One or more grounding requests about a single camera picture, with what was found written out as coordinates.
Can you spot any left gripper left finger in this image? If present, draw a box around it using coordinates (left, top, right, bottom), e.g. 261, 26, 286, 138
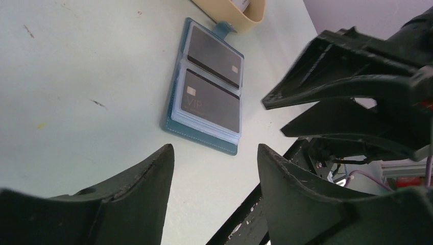
1, 144, 175, 244

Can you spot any oval wooden tray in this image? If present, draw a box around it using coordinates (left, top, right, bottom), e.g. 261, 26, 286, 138
192, 0, 266, 34

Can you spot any card in tray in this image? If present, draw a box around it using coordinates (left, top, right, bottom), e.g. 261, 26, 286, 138
231, 0, 251, 12

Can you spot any blue leather card holder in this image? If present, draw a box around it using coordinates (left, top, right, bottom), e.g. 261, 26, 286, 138
162, 17, 244, 156

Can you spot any black credit card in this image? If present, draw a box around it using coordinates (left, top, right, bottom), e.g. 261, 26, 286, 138
180, 69, 240, 134

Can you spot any grey credit card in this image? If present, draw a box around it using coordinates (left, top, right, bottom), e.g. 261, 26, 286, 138
187, 25, 244, 89

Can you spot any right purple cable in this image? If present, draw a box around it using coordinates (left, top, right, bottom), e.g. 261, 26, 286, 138
344, 155, 433, 193

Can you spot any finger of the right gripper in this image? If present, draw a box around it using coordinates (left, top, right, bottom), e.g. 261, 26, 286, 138
281, 99, 431, 161
262, 28, 432, 109

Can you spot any aluminium frame rail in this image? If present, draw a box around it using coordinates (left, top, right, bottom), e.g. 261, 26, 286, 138
380, 158, 427, 178

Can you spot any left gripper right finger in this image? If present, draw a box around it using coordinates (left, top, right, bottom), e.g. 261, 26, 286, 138
257, 144, 432, 244

